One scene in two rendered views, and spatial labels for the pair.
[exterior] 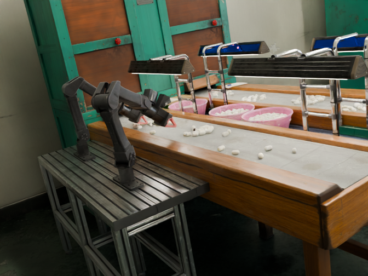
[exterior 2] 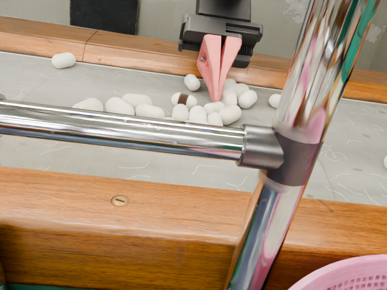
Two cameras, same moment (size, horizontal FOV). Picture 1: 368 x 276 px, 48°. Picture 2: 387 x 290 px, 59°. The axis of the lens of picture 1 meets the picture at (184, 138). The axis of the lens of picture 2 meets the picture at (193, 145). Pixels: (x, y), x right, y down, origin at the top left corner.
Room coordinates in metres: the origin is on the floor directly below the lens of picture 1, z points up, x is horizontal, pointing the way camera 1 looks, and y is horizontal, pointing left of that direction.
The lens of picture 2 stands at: (2.55, -0.16, 0.91)
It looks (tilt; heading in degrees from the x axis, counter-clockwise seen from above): 30 degrees down; 116
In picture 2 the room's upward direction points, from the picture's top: 10 degrees clockwise
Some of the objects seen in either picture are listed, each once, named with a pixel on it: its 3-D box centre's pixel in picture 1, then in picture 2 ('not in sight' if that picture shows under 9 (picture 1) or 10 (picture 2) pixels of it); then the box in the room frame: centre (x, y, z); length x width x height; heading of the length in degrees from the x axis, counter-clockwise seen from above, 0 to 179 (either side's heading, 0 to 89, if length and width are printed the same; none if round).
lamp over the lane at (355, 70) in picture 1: (287, 66); not in sight; (1.57, -0.44, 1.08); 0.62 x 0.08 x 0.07; 32
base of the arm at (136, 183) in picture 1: (126, 174); not in sight; (1.69, 0.28, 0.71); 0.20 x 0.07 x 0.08; 29
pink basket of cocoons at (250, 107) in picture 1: (232, 116); not in sight; (2.31, -0.30, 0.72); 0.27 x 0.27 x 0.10
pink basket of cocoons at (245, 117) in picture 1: (268, 122); not in sight; (2.07, -0.45, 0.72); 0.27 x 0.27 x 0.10
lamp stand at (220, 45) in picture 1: (224, 78); not in sight; (2.64, -0.33, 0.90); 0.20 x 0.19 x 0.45; 32
